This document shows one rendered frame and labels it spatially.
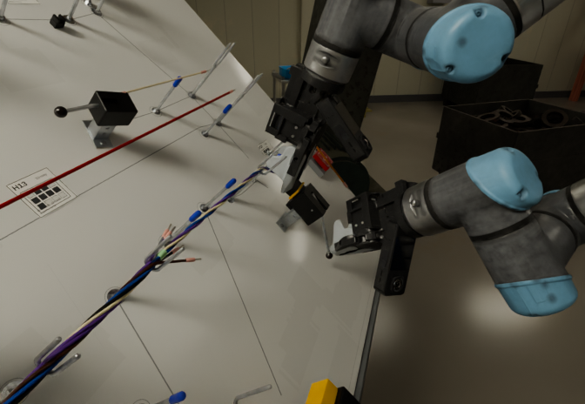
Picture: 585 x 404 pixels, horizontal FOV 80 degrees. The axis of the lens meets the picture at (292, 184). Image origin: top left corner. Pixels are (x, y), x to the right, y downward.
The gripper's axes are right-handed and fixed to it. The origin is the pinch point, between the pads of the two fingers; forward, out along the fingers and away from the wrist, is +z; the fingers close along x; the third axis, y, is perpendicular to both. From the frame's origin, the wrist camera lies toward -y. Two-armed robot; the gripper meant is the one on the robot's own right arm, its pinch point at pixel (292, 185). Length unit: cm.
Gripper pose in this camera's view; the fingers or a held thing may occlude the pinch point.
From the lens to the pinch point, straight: 63.5
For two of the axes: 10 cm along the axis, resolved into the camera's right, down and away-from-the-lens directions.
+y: -8.7, -4.7, 1.5
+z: -3.4, 7.9, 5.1
